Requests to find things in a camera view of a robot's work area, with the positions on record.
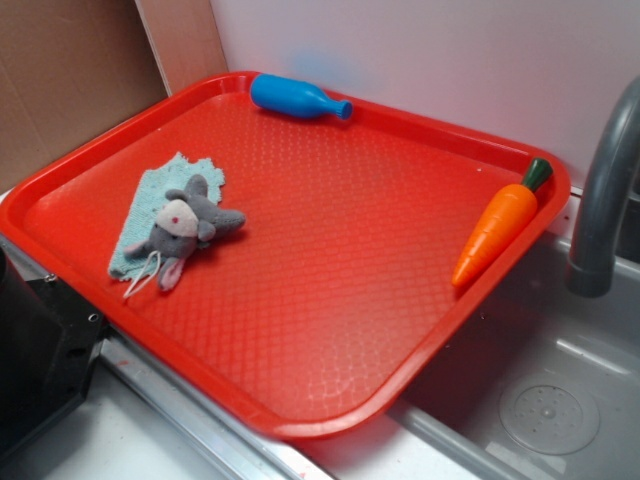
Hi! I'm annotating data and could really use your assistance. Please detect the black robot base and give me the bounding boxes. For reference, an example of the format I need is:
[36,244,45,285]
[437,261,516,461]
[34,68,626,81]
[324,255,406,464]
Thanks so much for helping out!
[1,252,105,462]

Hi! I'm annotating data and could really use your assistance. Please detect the gray plush animal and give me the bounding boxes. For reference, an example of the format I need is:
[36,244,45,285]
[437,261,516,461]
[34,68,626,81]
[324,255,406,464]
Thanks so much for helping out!
[123,174,246,299]

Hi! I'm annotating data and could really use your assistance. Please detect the red plastic tray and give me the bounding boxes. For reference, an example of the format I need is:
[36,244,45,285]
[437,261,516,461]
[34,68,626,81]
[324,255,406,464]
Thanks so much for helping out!
[1,72,570,439]

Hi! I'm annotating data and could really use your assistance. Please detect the blue plastic bottle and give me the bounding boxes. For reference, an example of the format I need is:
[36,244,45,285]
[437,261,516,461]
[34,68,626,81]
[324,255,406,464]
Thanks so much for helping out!
[250,74,353,120]

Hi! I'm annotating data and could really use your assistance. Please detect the light blue knitted cloth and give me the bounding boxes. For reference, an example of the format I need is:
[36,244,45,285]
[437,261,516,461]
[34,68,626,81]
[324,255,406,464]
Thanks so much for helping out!
[108,152,225,281]

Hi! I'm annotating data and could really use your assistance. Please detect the orange toy carrot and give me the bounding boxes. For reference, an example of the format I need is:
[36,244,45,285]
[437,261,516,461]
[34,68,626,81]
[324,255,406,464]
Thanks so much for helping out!
[451,158,553,287]

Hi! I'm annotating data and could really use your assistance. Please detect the gray plastic sink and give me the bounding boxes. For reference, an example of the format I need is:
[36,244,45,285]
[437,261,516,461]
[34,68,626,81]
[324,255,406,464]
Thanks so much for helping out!
[299,219,640,480]

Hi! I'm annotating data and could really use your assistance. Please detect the gray toy faucet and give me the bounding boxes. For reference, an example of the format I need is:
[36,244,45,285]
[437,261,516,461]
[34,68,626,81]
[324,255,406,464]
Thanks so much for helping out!
[566,79,639,298]

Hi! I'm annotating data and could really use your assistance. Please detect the brown cardboard panel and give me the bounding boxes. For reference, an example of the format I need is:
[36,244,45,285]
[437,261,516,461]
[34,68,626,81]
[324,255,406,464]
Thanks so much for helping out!
[1,1,227,191]

